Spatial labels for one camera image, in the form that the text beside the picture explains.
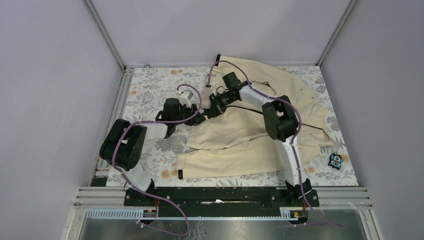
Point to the beige zip jacket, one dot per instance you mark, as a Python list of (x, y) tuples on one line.
[(236, 142)]

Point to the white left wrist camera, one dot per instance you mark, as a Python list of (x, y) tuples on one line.
[(185, 98)]

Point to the aluminium frame post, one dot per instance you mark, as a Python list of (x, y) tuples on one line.
[(339, 27), (104, 33)]

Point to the small blue black toy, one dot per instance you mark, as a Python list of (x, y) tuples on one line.
[(335, 161)]

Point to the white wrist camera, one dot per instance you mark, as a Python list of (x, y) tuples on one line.
[(210, 89), (185, 98)]

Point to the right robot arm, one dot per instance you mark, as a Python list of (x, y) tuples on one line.
[(281, 120)]

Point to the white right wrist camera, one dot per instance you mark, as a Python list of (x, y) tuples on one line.
[(210, 89)]

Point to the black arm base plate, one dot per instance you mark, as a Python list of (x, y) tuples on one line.
[(214, 199)]

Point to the grey slotted cable duct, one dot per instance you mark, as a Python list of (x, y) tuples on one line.
[(162, 214)]

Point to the aluminium frame right post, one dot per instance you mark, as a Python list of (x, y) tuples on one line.
[(339, 27)]

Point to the floral patterned table mat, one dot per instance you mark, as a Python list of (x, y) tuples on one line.
[(150, 87)]

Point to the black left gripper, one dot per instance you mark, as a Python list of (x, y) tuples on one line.
[(196, 119)]

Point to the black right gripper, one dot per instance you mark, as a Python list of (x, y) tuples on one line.
[(217, 108)]

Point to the aluminium frame left post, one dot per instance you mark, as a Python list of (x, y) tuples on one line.
[(104, 33)]

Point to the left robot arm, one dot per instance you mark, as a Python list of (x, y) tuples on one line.
[(123, 145)]

